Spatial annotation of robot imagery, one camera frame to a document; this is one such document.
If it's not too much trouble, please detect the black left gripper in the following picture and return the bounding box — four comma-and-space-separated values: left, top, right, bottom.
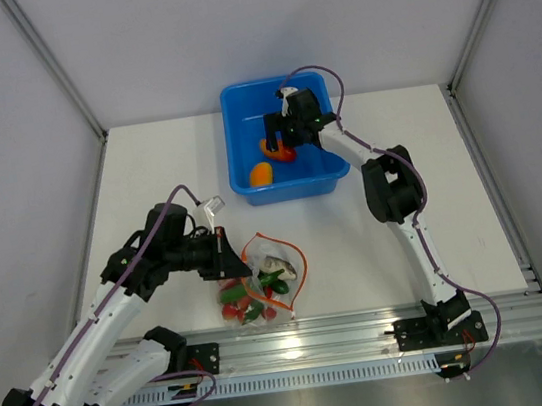
162, 222, 252, 288

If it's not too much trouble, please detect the red chili pepper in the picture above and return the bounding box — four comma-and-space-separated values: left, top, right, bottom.
259, 138, 298, 163

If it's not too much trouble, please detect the green cucumber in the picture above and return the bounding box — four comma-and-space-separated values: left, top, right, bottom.
218, 283, 247, 305

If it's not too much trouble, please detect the small green chili pepper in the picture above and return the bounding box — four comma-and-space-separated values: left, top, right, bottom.
258, 269, 285, 288

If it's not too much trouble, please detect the grey toy fish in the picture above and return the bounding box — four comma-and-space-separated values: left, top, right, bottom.
260, 256, 298, 281

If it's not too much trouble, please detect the clear orange zip top bag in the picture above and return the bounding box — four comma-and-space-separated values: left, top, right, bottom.
216, 233, 308, 329

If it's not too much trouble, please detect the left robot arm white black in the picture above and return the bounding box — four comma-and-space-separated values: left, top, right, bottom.
1, 197, 251, 406

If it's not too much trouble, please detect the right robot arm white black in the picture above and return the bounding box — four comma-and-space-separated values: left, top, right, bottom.
263, 86, 472, 344

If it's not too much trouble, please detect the yellow orange bell pepper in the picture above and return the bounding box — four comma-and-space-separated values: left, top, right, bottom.
249, 161, 274, 188

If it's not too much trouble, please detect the blue plastic bin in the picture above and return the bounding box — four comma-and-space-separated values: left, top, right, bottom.
220, 77, 350, 206

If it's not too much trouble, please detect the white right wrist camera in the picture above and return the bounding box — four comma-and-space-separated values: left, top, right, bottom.
275, 86, 298, 117

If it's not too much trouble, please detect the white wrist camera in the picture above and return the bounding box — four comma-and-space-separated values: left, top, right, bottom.
275, 86, 298, 117
192, 195, 225, 231

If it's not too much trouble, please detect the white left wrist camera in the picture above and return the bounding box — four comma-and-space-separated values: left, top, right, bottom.
192, 195, 225, 231

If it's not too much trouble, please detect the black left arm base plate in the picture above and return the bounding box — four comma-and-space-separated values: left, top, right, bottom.
185, 342, 220, 375

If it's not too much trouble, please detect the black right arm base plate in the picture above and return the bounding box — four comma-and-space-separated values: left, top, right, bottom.
384, 311, 489, 352

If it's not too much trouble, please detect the left aluminium frame post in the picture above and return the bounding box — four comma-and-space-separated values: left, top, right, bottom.
0, 0, 108, 141

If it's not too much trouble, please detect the aluminium frame post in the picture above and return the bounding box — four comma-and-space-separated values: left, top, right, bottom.
446, 0, 497, 97
0, 0, 108, 141

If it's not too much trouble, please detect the aluminium mounting rail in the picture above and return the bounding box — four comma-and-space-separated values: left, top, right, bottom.
187, 294, 542, 376

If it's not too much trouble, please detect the right aluminium frame post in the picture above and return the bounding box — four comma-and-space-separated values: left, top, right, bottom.
446, 0, 497, 97

